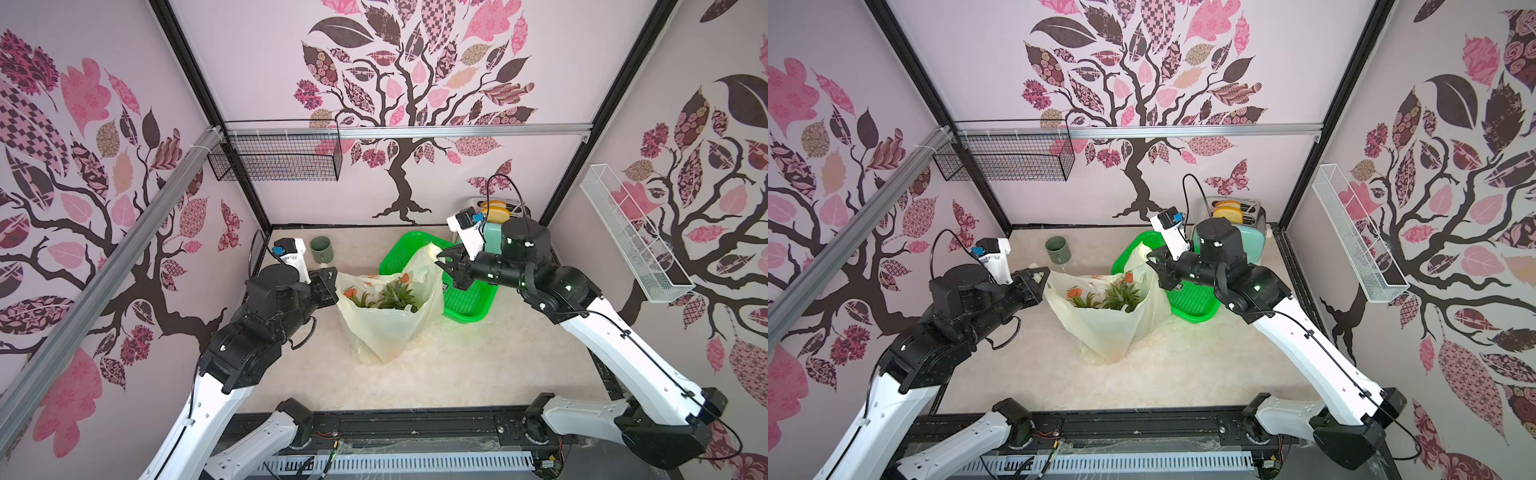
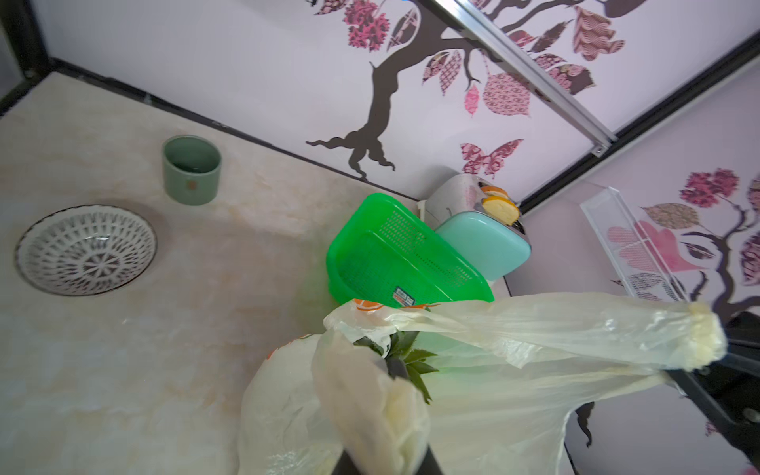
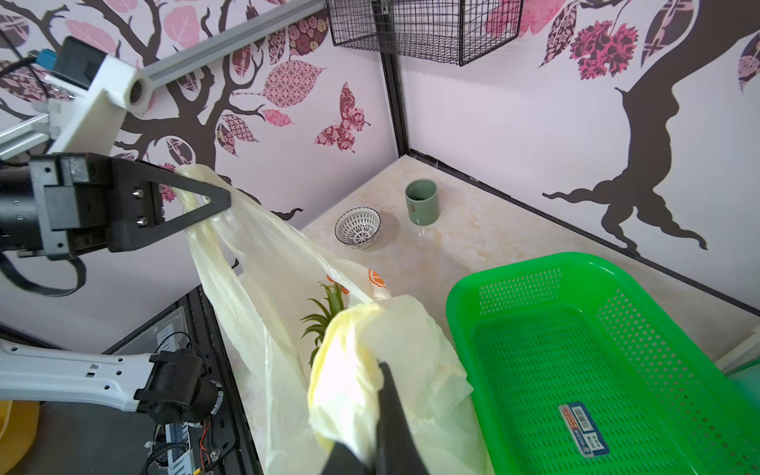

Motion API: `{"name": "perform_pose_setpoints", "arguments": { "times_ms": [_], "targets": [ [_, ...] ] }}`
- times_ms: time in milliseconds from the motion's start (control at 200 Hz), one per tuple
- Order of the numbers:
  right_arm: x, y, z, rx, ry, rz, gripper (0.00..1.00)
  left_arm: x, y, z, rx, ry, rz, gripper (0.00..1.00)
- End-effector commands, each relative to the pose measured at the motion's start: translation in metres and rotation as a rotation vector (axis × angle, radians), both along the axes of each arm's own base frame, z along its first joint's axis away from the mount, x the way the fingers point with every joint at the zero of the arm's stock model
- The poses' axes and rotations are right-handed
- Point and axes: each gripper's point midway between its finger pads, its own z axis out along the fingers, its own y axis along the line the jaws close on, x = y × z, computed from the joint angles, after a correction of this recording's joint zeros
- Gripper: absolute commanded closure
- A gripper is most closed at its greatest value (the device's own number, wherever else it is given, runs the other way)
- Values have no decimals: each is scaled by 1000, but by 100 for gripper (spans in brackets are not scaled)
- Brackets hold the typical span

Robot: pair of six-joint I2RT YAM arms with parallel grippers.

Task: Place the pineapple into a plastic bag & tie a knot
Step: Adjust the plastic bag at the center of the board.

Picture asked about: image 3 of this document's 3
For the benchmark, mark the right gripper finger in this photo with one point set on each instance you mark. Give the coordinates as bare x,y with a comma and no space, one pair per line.
396,452

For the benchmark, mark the patterned white bowl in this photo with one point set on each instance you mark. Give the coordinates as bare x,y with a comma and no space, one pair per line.
358,228

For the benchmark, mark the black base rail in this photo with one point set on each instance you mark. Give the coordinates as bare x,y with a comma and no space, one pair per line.
191,394

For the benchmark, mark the black wire basket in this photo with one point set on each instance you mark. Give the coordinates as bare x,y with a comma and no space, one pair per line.
455,32

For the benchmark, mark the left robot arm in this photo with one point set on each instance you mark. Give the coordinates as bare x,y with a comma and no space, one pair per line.
44,375

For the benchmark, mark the green-yellow pineapple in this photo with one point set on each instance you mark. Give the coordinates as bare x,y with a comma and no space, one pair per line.
333,303

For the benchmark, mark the green ceramic cup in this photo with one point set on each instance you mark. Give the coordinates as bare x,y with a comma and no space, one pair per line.
422,198

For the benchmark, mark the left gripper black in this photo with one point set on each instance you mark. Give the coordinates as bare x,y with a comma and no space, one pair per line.
61,206

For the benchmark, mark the yellow translucent plastic bag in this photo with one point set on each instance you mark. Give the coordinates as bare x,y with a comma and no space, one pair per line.
258,273

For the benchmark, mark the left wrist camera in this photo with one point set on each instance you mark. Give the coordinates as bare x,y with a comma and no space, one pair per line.
101,91

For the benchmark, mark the green plastic basket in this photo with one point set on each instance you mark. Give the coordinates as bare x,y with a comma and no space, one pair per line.
575,369

